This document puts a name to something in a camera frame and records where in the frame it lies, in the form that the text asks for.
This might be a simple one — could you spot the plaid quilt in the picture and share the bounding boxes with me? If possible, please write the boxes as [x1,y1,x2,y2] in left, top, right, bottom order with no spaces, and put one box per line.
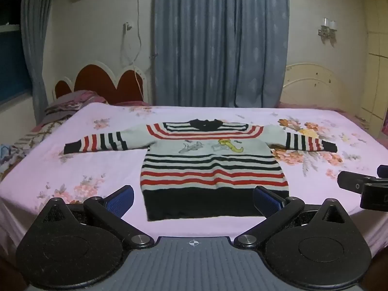
[0,121,63,170]

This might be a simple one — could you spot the striped knit sweater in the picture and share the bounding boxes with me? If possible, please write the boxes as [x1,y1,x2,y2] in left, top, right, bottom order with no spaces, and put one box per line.
[64,118,338,222]

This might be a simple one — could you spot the narrow blue curtain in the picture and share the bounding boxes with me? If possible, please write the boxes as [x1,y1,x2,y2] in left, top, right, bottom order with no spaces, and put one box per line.
[20,0,47,125]

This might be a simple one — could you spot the wall lamp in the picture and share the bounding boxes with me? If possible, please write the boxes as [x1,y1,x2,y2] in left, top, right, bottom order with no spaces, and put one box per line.
[317,17,338,42]

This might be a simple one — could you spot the pink floral bed sheet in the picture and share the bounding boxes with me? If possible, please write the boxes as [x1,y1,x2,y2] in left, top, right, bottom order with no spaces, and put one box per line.
[0,101,388,258]

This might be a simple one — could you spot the dark window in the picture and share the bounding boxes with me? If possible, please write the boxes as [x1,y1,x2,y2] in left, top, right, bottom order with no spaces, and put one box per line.
[0,0,33,104]

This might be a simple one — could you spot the wide blue curtain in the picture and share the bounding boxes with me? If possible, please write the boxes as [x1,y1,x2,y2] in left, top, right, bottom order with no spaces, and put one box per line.
[153,0,289,109]

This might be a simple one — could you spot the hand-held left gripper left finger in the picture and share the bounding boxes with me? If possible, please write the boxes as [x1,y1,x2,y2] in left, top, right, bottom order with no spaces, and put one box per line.
[39,185,154,249]

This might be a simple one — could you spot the white cable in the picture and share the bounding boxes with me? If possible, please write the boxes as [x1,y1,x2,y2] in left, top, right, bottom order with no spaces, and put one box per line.
[121,24,145,102]

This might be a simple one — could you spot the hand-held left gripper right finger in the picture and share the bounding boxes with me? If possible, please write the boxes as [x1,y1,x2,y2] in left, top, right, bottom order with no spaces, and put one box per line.
[234,186,349,249]

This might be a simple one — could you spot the crumpled pink blanket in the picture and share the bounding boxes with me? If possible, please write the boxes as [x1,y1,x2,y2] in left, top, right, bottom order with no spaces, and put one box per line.
[36,90,110,128]

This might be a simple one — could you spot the cream arched headboard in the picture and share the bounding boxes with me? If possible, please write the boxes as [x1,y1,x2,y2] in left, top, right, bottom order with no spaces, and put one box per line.
[280,63,344,110]

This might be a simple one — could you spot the cream wardrobe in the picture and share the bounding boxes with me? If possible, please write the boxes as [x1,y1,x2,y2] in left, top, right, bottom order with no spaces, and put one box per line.
[360,0,388,134]

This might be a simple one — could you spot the red heart-shaped headboard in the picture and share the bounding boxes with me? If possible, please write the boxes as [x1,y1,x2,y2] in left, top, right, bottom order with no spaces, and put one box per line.
[54,61,149,105]

